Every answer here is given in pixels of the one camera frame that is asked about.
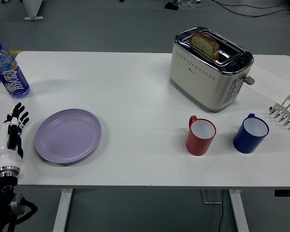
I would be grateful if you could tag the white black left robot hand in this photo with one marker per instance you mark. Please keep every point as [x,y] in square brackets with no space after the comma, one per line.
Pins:
[5,137]

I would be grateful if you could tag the lilac round plate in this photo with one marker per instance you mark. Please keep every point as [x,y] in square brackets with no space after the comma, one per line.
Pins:
[68,136]

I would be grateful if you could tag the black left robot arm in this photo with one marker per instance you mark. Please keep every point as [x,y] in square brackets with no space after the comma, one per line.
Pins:
[4,198]

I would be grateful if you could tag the blue-capped drink bottle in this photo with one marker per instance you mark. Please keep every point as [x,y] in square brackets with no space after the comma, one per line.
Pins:
[9,72]

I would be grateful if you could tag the white table leg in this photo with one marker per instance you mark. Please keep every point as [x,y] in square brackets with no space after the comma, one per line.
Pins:
[62,210]
[239,210]

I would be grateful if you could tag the white stand foot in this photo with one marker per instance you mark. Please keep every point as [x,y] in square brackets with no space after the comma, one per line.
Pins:
[32,9]

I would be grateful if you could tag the red mug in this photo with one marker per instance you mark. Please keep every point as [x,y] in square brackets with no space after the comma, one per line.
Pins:
[200,136]

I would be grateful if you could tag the cream steel toaster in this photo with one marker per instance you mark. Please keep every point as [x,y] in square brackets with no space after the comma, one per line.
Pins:
[207,75]

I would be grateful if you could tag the black floor device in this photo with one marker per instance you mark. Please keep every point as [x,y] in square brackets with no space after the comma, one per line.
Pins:
[171,5]

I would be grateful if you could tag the toasted bread slice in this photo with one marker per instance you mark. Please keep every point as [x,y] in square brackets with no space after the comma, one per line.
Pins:
[205,46]

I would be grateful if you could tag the blue mug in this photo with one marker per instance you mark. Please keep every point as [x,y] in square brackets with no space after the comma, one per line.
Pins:
[250,134]

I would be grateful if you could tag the white paper sheet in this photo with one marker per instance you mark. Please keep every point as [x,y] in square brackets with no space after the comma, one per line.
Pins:
[273,79]

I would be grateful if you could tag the steel toast rack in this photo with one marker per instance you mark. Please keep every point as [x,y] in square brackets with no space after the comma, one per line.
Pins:
[286,111]

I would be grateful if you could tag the black table control panel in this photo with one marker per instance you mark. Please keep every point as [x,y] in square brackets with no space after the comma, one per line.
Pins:
[287,193]

